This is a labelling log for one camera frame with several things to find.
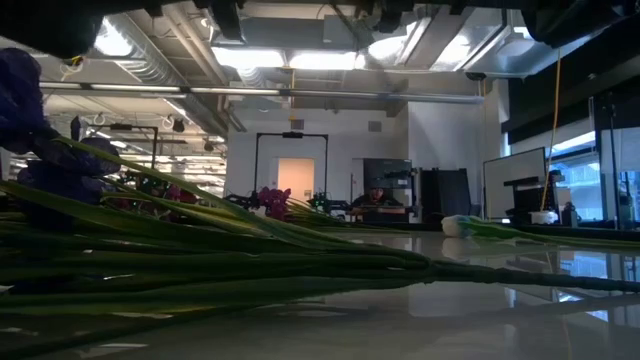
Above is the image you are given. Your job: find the orange lit door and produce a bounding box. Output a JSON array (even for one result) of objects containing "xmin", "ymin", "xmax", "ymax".
[{"xmin": 277, "ymin": 157, "xmax": 316, "ymax": 204}]

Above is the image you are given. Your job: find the silver spiral air duct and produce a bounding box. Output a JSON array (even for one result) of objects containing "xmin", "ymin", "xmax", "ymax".
[{"xmin": 107, "ymin": 14, "xmax": 231, "ymax": 136}]

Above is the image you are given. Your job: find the black gantry frame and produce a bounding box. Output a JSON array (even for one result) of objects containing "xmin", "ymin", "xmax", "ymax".
[
  {"xmin": 94, "ymin": 123, "xmax": 160, "ymax": 169},
  {"xmin": 253, "ymin": 131, "xmax": 330, "ymax": 199}
]

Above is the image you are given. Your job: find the black tripod stand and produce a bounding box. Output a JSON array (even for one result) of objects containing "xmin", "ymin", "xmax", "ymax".
[{"xmin": 597, "ymin": 92, "xmax": 624, "ymax": 230}]

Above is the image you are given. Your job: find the dark equipment cart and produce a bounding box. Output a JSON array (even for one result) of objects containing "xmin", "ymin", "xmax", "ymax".
[{"xmin": 502, "ymin": 169, "xmax": 564, "ymax": 225}]

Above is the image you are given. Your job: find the yellow hanging cable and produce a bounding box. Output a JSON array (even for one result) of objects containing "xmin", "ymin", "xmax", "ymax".
[{"xmin": 538, "ymin": 47, "xmax": 564, "ymax": 212}]

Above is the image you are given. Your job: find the white artificial tulip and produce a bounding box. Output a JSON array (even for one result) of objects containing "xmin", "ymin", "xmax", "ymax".
[{"xmin": 440, "ymin": 213, "xmax": 640, "ymax": 251}]

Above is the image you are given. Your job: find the black room divider panel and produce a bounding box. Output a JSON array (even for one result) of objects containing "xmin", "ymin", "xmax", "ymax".
[{"xmin": 419, "ymin": 167, "xmax": 472, "ymax": 217}]

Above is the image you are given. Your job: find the purple artificial flower bunch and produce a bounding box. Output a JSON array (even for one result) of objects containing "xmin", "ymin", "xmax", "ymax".
[{"xmin": 0, "ymin": 47, "xmax": 640, "ymax": 359}]

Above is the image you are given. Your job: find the ceiling light panel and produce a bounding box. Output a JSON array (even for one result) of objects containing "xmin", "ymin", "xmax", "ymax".
[
  {"xmin": 288, "ymin": 49, "xmax": 366, "ymax": 71},
  {"xmin": 212, "ymin": 46, "xmax": 287, "ymax": 70}
]

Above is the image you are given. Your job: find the dark monitor screen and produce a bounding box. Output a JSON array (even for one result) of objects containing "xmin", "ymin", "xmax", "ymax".
[{"xmin": 363, "ymin": 158, "xmax": 414, "ymax": 191}]

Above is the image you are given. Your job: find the long grey ceiling pipe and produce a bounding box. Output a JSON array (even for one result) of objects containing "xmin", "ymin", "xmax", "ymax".
[{"xmin": 39, "ymin": 81, "xmax": 485, "ymax": 105}]

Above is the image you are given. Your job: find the person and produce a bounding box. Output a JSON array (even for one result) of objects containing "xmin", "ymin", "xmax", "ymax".
[{"xmin": 349, "ymin": 185, "xmax": 406, "ymax": 221}]

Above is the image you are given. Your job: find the magenta artificial flower bunch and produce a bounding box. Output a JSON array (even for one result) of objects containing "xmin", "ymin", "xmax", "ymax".
[
  {"xmin": 112, "ymin": 182, "xmax": 201, "ymax": 221},
  {"xmin": 252, "ymin": 186, "xmax": 411, "ymax": 236}
]

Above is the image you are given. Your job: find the white whiteboard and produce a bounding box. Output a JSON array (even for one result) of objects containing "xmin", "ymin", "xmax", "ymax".
[{"xmin": 482, "ymin": 146, "xmax": 549, "ymax": 221}]

